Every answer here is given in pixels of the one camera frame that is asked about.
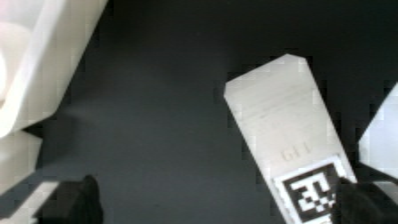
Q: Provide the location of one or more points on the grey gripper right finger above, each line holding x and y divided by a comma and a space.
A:
366, 198

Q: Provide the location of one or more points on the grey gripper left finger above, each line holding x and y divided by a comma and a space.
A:
62, 203

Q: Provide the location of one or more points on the white desk leg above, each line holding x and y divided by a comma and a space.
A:
19, 146
288, 131

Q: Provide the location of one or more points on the white desk tabletop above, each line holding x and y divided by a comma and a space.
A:
46, 28

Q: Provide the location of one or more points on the white front rail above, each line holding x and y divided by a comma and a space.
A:
378, 140

